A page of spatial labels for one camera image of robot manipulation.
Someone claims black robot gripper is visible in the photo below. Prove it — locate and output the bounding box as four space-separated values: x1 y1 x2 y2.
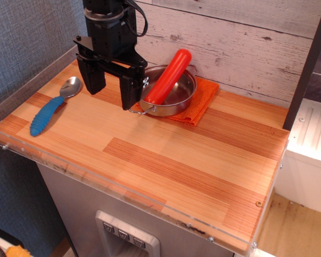
74 10 147 110

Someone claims blue handled metal spoon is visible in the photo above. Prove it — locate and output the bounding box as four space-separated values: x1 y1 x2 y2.
29 77 81 137

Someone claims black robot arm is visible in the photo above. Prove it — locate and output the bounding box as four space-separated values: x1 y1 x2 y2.
74 1 148 110

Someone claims silver metal pan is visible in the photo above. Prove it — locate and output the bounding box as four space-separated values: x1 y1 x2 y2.
129 64 198 117

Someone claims red plastic sausage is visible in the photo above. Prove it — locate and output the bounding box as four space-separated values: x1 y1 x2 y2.
144 49 192 105

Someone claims orange woven cloth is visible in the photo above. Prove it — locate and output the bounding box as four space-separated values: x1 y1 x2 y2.
167 77 219 126

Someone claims clear acrylic edge guard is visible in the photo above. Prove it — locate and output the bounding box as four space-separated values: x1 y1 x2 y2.
0 127 258 254

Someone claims grey toy fridge cabinet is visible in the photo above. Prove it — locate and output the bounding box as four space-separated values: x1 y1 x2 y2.
38 164 234 256

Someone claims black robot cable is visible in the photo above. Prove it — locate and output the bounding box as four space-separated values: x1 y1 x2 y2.
122 0 149 37

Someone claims dark vertical post right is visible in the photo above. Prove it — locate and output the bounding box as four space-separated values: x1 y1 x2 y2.
282 18 321 131

